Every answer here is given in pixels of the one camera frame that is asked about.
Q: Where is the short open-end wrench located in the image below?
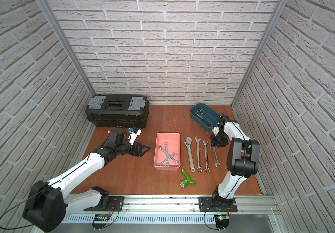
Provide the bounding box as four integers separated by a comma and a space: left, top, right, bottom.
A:
213, 147, 221, 168

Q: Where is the pink plastic storage box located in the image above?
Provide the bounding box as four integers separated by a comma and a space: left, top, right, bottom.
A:
153, 133, 181, 171

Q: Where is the adjustable steel wrench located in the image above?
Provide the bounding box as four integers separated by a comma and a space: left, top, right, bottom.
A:
184, 137, 195, 173

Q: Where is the medium combination wrench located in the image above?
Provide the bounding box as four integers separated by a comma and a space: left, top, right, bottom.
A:
203, 140, 210, 173

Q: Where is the long combination wrench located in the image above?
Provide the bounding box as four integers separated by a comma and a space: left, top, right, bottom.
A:
195, 136, 202, 173

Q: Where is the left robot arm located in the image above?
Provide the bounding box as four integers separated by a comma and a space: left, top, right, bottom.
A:
23, 127, 150, 233

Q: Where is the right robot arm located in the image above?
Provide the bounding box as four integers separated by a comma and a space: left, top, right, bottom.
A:
211, 115, 260, 204

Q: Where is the teal plastic storage box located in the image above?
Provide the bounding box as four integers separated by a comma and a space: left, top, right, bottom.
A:
190, 103, 220, 132

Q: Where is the steel wrench in pink box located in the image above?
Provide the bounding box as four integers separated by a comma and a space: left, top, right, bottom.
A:
159, 142, 170, 167

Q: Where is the black tool in teal box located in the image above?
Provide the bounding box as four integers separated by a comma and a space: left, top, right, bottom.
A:
194, 108, 211, 125

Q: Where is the black plastic toolbox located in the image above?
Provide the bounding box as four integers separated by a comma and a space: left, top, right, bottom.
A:
86, 94, 150, 129

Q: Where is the green toy drill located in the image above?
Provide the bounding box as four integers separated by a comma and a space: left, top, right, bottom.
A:
180, 169, 196, 188

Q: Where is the left controller board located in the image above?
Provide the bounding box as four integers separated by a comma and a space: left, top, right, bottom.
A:
92, 214, 112, 230

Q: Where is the controller board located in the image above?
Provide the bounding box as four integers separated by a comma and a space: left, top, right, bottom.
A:
214, 215, 230, 231
92, 214, 112, 230

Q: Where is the right controller board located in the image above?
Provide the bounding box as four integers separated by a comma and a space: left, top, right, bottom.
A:
214, 215, 230, 231

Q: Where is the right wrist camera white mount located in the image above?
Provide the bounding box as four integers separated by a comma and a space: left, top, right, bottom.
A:
212, 126, 220, 136

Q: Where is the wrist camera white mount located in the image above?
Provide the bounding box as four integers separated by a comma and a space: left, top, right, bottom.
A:
212, 126, 220, 136
128, 127, 141, 145

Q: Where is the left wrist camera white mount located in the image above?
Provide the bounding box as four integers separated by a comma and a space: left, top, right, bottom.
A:
128, 127, 141, 145

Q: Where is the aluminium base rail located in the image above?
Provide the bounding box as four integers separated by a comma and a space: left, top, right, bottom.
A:
39, 194, 281, 216

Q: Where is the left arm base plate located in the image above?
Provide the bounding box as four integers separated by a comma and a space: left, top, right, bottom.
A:
84, 196, 125, 212

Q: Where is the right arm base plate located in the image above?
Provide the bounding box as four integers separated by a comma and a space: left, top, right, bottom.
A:
198, 196, 238, 213

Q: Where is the right aluminium corner post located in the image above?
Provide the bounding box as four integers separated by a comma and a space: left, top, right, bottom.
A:
231, 0, 288, 109

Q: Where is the aluminium corner post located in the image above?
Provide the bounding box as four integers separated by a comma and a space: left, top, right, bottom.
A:
231, 0, 288, 109
37, 0, 96, 97

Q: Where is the left aluminium corner post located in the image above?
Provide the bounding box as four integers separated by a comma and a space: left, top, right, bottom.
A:
37, 0, 96, 97

